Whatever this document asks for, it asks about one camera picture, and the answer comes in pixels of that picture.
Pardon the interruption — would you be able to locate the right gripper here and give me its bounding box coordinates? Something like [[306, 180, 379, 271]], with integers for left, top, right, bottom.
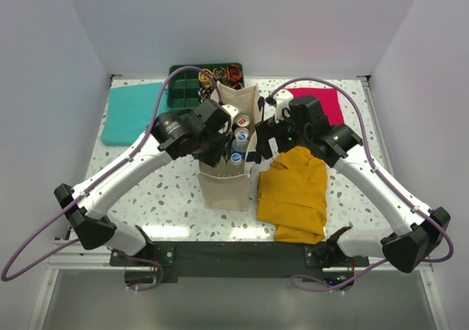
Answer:
[[255, 110, 311, 159]]

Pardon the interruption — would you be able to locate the Pocari Sweat bottle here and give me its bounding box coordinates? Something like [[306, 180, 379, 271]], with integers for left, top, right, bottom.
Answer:
[[234, 133, 249, 142]]

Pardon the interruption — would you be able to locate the small clear water bottle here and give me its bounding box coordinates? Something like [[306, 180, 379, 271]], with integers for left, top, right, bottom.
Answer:
[[232, 139, 249, 156]]

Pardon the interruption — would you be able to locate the blue cap clear bottle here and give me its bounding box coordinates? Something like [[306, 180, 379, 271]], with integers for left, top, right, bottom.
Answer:
[[226, 153, 245, 176]]

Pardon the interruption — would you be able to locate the beige canvas tote bag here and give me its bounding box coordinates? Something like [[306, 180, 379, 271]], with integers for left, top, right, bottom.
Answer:
[[198, 84, 264, 210]]

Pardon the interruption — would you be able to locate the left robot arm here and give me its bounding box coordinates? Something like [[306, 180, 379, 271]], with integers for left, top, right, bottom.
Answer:
[[54, 99, 240, 265]]

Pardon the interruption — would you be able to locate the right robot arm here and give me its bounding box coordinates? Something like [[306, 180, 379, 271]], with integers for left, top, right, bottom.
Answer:
[[255, 95, 451, 273]]

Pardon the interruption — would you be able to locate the red tab can near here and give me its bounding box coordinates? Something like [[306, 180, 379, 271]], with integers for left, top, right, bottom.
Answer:
[[234, 127, 249, 135]]

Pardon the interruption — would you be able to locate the red tab can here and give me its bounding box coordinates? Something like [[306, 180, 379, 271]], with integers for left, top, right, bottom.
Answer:
[[234, 127, 249, 135], [235, 114, 251, 128]]

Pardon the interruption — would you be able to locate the red tab can far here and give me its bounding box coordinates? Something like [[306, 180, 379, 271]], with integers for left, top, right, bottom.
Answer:
[[235, 114, 251, 128]]

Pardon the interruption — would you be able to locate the black white rolled tie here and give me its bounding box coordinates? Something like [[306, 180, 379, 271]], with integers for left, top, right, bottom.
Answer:
[[198, 87, 213, 104]]

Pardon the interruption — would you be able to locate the brown pink rolled tie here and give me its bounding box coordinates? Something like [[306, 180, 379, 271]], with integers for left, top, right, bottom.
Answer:
[[231, 82, 244, 90]]

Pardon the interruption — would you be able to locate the green compartment tray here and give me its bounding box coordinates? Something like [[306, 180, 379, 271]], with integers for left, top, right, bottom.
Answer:
[[167, 62, 244, 110]]

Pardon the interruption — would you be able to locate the mustard yellow cloth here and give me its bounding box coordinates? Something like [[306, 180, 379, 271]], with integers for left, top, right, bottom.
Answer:
[[256, 147, 328, 245]]

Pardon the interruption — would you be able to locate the yellow rolled tie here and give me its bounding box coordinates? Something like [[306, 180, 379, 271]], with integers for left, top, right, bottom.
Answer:
[[198, 68, 213, 87]]

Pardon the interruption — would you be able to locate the orange black rolled tie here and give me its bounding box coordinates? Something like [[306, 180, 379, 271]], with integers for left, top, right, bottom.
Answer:
[[227, 64, 243, 84]]

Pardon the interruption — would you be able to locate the brown patterned rolled tie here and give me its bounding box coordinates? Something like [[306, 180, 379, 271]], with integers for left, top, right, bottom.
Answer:
[[213, 67, 228, 85]]

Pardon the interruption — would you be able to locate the red folded cloth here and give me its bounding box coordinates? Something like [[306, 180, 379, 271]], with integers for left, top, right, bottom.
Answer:
[[287, 87, 344, 125]]

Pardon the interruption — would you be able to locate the teal folded cloth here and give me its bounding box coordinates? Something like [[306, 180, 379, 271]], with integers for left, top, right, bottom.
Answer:
[[100, 83, 162, 147]]

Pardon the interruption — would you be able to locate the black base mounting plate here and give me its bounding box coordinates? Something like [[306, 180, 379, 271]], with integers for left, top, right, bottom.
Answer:
[[109, 241, 369, 286]]

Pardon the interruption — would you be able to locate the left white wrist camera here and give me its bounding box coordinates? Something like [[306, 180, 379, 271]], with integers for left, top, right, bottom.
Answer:
[[221, 104, 241, 122]]

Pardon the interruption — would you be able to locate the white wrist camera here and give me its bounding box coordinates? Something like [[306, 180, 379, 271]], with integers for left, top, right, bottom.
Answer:
[[265, 89, 293, 122], [221, 104, 241, 122]]

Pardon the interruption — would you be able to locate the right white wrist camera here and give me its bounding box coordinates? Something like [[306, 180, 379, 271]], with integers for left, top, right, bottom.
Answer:
[[265, 89, 293, 122]]

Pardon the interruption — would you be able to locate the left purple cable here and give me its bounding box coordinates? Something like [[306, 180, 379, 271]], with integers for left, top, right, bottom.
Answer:
[[0, 65, 224, 283]]

